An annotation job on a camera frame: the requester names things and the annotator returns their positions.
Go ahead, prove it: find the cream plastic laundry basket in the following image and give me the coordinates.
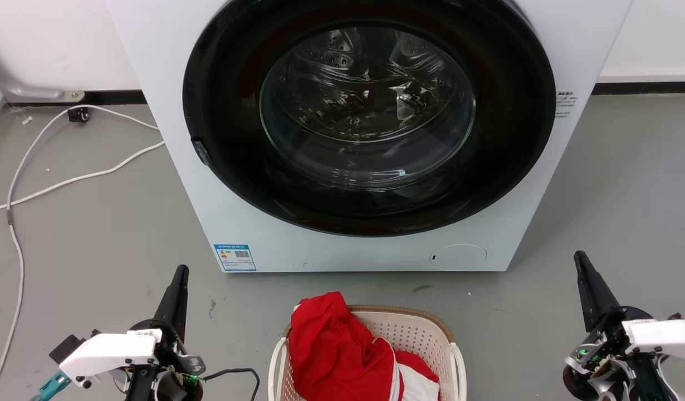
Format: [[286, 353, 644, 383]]
[[267, 305, 467, 401]]

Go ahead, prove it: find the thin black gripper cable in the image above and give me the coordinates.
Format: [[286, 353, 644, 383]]
[[200, 367, 261, 401]]

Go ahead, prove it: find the teal cable connector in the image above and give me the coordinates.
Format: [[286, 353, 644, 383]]
[[31, 370, 74, 401]]

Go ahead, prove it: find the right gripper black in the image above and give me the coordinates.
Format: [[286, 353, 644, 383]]
[[562, 251, 680, 401]]

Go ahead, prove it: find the black round washer door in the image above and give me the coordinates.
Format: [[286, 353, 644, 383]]
[[182, 0, 557, 237]]

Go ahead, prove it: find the white front-load washing machine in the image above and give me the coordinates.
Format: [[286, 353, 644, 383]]
[[106, 0, 635, 273]]

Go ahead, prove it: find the round white filter cover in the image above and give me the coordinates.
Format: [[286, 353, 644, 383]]
[[429, 244, 488, 272]]

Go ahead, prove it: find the red and white garment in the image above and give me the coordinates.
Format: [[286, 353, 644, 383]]
[[288, 291, 441, 401]]

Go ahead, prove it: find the blue energy label sticker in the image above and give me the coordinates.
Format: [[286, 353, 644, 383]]
[[213, 243, 257, 272]]

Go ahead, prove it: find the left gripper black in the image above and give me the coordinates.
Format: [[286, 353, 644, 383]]
[[123, 265, 207, 401]]

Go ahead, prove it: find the straight white cable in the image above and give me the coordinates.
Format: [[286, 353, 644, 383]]
[[0, 140, 166, 215]]

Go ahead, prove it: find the long looping white cable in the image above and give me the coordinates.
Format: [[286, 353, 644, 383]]
[[0, 105, 160, 388]]

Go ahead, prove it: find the small printed text label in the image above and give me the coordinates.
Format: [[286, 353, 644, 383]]
[[555, 91, 578, 119]]

